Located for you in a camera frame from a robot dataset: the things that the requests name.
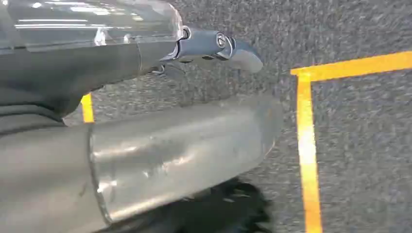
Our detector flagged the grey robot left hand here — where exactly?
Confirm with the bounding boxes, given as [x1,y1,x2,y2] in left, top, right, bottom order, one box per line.
[0,0,285,233]

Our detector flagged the black robot foot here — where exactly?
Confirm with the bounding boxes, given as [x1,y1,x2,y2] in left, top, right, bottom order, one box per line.
[145,178,274,233]

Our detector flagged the robot left arm ribbed sleeve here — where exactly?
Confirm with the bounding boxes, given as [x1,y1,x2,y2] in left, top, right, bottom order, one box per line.
[0,86,67,137]

